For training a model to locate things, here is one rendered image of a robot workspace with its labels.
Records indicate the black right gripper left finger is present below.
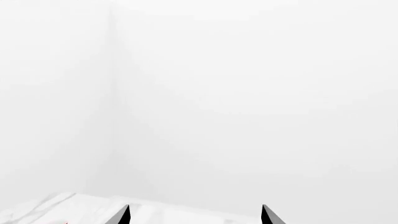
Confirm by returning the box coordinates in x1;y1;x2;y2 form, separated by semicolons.
104;203;131;224

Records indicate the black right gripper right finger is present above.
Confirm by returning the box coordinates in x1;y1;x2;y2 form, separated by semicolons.
261;203;287;224

